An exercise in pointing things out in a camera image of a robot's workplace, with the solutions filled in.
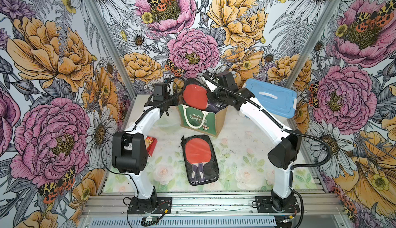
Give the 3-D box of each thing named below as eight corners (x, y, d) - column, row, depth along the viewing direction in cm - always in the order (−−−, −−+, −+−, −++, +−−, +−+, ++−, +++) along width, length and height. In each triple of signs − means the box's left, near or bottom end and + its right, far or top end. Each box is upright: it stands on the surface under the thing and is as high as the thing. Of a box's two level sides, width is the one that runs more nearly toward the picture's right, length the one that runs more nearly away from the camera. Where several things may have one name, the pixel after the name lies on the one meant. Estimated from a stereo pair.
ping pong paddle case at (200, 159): (189, 187, 81) (189, 185, 79) (180, 139, 99) (180, 136, 97) (222, 178, 84) (223, 176, 82) (208, 133, 102) (208, 130, 100)
